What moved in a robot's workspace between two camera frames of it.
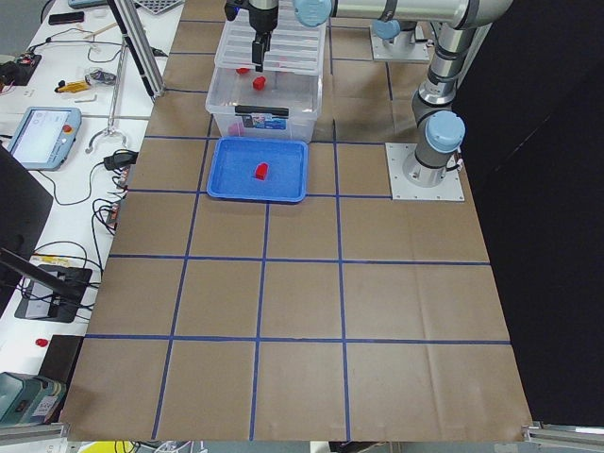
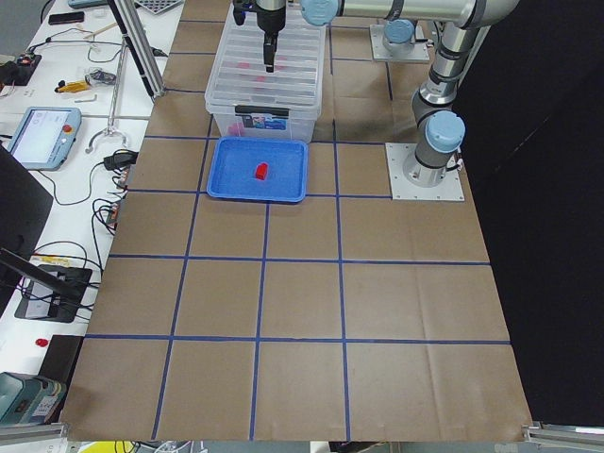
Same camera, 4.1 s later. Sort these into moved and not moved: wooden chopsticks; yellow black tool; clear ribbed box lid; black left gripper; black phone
Moved: black left gripper; clear ribbed box lid
Not moved: wooden chopsticks; yellow black tool; black phone
